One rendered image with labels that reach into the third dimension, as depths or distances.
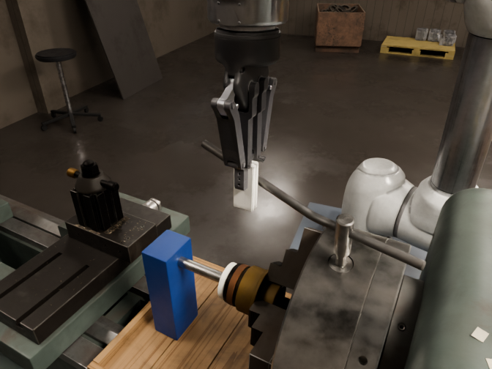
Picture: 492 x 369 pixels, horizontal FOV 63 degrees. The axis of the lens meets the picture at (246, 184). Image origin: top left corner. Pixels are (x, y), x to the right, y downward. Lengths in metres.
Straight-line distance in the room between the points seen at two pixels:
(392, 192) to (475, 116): 0.31
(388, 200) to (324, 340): 0.66
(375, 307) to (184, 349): 0.48
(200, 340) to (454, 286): 0.54
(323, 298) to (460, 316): 0.16
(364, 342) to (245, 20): 0.39
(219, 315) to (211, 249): 1.53
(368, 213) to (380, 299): 0.64
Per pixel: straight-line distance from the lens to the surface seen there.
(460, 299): 0.55
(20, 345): 0.96
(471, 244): 0.64
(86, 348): 0.98
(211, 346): 0.90
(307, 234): 0.67
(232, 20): 0.44
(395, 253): 0.50
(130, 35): 5.28
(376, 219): 1.17
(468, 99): 0.96
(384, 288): 0.56
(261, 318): 0.66
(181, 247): 0.78
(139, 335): 0.94
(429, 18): 8.00
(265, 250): 2.45
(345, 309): 0.54
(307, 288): 0.55
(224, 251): 2.44
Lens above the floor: 1.61
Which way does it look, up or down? 32 degrees down
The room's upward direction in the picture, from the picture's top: straight up
